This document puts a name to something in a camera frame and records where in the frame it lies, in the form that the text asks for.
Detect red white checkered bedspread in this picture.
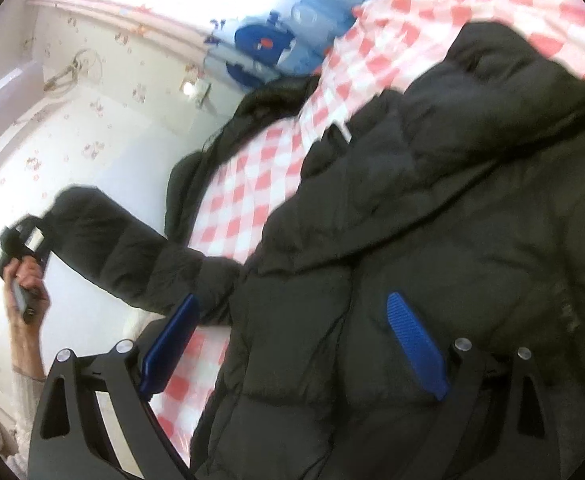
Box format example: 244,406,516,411
149,0,585,466

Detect left bare hand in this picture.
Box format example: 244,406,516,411
3,257,50,332

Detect black puffer jacket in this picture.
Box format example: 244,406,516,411
47,23,585,479

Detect left forearm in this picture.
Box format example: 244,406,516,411
9,315,46,382

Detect white wall socket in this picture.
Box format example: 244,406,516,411
181,78,211,108

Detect blue whale curtain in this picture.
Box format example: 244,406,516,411
204,0,366,91

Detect black coat by wall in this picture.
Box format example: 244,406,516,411
164,75,319,243

